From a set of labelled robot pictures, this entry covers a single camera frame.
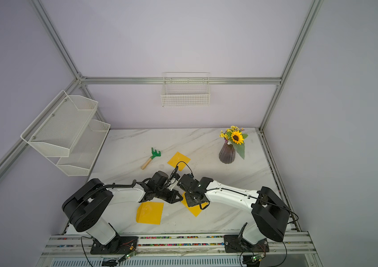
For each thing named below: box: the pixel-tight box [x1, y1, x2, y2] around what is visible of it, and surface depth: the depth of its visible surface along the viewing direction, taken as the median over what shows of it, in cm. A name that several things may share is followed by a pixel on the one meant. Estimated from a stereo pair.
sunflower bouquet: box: [219, 125, 249, 160], surface depth 84 cm
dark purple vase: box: [219, 141, 236, 165], surface depth 100 cm
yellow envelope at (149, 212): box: [135, 201, 164, 226], surface depth 84 cm
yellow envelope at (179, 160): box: [166, 151, 192, 172], surface depth 107 cm
